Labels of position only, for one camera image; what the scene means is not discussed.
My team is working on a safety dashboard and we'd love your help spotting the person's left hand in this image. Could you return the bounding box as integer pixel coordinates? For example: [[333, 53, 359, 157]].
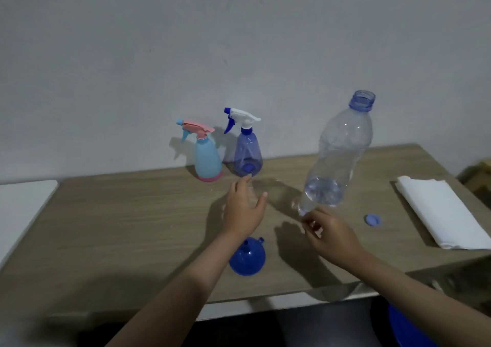
[[221, 174, 268, 240]]

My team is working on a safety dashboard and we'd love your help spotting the person's right hand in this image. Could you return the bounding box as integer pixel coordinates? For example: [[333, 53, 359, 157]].
[[301, 206, 366, 270]]

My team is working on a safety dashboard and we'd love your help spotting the clear plastic water bottle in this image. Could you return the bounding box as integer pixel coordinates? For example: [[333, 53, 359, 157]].
[[298, 90, 376, 217]]

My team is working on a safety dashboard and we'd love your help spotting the person's right forearm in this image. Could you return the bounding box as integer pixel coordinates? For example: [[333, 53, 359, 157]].
[[351, 249, 491, 347]]

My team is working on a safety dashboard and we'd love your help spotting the person's left forearm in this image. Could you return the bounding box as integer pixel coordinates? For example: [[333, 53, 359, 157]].
[[105, 229, 250, 347]]

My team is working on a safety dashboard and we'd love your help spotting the blue white-headed spray bottle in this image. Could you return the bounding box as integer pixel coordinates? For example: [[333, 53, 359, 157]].
[[224, 107, 264, 178]]

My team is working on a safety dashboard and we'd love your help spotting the blue plastic funnel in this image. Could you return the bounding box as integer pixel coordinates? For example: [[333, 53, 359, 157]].
[[229, 237, 267, 277]]

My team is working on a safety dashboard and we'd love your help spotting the light blue pink spray bottle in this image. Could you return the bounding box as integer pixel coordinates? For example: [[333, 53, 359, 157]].
[[176, 119, 223, 183]]

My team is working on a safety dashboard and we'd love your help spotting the folded white cloth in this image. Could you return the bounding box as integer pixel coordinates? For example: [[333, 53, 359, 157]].
[[395, 176, 491, 251]]

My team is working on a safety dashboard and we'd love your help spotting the blue plastic basin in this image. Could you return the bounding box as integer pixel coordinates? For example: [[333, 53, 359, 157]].
[[387, 304, 439, 347]]

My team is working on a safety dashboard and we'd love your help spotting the wooden furniture piece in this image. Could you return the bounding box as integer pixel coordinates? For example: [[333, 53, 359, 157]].
[[458, 158, 491, 209]]

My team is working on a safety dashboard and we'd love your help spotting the white board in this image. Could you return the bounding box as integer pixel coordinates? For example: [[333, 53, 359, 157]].
[[0, 180, 59, 270]]

